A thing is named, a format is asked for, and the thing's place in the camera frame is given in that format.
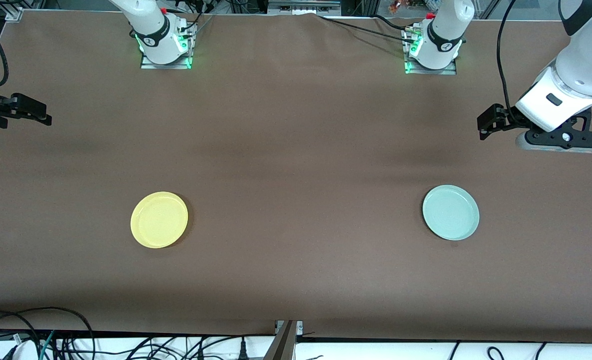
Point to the aluminium profile post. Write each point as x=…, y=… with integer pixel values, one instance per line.
x=282, y=342

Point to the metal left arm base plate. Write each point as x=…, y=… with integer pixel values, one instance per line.
x=450, y=71

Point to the aluminium frame bar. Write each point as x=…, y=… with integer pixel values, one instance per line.
x=303, y=6

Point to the yellow plate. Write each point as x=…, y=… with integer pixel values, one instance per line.
x=159, y=220

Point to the light green plate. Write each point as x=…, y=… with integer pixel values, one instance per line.
x=450, y=212

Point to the white round device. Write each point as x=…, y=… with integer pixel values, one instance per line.
x=23, y=350

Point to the brown table cloth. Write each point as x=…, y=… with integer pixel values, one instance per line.
x=296, y=150

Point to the metal corner bracket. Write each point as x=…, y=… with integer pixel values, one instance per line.
x=15, y=14

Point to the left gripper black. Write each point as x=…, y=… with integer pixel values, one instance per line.
x=501, y=119

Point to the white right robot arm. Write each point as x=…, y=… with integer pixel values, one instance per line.
x=151, y=30

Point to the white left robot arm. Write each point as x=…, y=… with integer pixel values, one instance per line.
x=585, y=65

